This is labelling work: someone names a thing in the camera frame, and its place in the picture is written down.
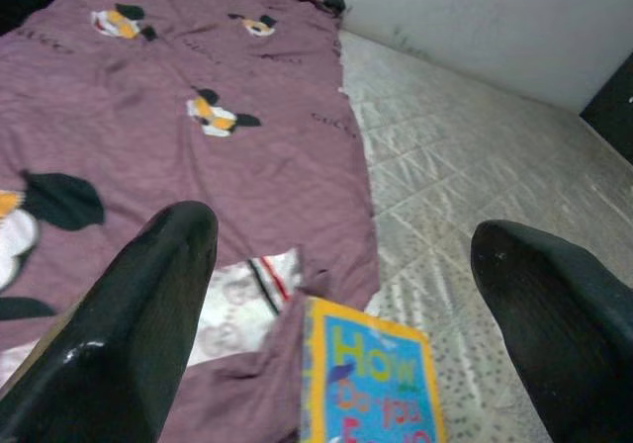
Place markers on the mauve cartoon print blanket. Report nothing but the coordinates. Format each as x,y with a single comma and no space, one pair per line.
148,166

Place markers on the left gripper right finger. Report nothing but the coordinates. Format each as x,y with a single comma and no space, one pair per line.
569,339

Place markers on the colourful children's picture book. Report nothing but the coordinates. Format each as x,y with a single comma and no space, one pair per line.
371,388

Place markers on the white quilted mattress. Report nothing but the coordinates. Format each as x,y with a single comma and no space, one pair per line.
470,166

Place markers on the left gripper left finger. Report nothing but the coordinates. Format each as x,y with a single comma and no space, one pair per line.
99,364

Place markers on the black tufted headboard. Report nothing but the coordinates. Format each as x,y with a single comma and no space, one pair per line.
613,112

